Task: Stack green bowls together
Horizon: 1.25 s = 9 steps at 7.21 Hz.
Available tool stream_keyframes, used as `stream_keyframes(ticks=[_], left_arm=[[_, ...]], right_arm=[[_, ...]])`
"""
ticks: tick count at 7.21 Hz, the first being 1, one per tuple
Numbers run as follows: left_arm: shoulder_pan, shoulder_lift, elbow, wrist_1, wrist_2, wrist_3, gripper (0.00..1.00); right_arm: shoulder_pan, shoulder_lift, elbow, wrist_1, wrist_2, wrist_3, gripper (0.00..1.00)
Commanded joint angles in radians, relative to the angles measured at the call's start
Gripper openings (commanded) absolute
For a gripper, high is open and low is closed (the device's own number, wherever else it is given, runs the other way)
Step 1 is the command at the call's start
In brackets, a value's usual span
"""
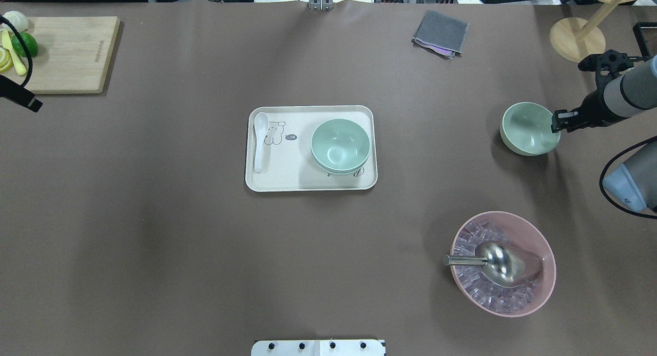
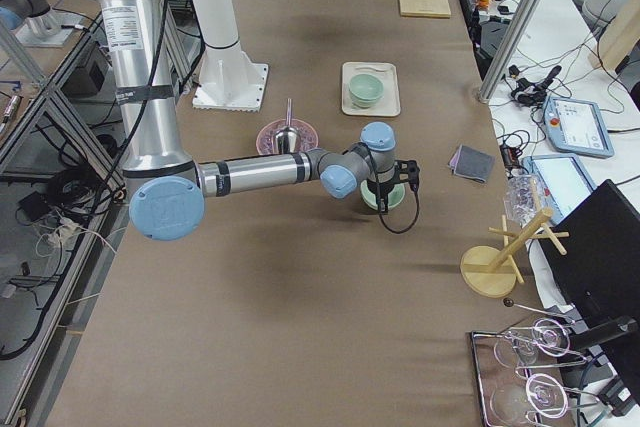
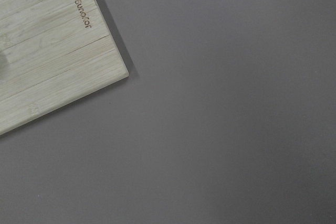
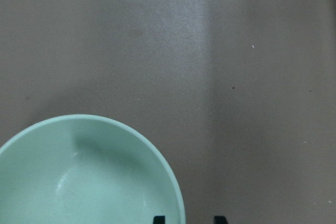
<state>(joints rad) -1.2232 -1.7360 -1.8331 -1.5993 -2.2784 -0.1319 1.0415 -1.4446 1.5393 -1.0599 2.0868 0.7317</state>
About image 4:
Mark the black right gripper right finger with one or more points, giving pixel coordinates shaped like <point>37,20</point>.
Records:
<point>220,220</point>

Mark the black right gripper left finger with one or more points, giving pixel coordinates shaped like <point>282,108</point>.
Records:
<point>159,220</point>

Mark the green bowl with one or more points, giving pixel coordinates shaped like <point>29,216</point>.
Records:
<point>86,169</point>

